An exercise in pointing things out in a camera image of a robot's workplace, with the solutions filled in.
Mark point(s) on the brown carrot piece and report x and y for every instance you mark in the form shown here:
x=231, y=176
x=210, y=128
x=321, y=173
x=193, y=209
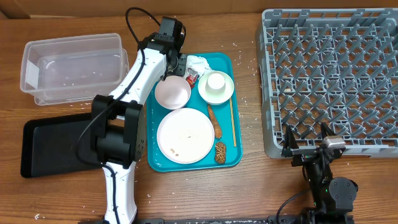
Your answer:
x=215, y=123

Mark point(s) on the white napkin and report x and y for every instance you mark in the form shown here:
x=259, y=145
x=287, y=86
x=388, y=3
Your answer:
x=196, y=66

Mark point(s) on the teal plastic tray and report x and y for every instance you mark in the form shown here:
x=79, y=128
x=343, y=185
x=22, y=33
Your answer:
x=155, y=114

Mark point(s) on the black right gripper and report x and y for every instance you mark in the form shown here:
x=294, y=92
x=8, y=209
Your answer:
x=290, y=149

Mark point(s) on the clear plastic bin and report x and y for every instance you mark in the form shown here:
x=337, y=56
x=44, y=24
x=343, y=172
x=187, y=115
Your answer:
x=70, y=69

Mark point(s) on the wooden chopstick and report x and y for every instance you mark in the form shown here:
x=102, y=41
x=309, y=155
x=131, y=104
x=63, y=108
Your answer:
x=232, y=121

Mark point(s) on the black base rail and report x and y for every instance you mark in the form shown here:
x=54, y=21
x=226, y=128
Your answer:
x=268, y=220

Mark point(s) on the pink small bowl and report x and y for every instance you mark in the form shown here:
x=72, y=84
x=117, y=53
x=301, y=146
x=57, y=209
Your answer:
x=173, y=93

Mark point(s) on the white saucer plate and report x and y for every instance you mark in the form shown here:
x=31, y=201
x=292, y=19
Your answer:
x=214, y=97

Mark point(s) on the brown shiitake mushroom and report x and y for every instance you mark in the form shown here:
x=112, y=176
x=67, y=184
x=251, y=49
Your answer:
x=220, y=156

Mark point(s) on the white upturned cup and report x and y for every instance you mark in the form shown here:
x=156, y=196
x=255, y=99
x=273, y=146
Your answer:
x=216, y=81

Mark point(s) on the large white plate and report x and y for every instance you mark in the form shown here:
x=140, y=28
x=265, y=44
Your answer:
x=185, y=136

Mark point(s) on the grey dishwasher rack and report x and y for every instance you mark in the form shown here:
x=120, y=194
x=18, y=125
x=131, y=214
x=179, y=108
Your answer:
x=332, y=66

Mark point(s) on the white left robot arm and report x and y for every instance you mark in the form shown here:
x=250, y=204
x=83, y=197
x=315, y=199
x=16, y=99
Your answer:
x=117, y=127

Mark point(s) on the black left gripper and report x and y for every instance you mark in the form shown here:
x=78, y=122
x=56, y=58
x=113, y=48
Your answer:
x=180, y=70

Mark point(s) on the red snack wrapper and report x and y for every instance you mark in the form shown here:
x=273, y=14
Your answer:
x=191, y=76

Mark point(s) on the black tray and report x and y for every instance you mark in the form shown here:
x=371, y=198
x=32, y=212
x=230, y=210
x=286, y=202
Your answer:
x=47, y=145

